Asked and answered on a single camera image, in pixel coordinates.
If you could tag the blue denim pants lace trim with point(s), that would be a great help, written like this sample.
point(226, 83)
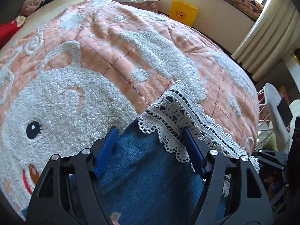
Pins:
point(145, 180)

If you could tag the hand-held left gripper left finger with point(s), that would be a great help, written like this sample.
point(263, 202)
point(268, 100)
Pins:
point(105, 154)

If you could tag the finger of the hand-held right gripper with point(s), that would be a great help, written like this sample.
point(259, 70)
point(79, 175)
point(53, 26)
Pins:
point(271, 158)
point(280, 192)

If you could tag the peach white chenille blanket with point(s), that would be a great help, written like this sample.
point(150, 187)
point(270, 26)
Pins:
point(131, 51)

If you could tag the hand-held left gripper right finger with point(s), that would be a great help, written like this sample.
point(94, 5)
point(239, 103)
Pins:
point(194, 153)

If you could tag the red patterned garment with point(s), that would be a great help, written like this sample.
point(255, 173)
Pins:
point(8, 30)

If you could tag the yellow paper bag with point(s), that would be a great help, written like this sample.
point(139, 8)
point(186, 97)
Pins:
point(184, 13)

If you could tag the green fuzzy mat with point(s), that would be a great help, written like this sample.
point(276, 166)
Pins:
point(271, 143)

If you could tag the cream curtain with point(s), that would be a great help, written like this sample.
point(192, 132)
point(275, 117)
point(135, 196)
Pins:
point(264, 39)

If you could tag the pink fuzzy garment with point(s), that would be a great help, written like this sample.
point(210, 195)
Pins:
point(34, 4)

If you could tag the black phone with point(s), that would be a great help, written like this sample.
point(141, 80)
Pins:
point(284, 111)

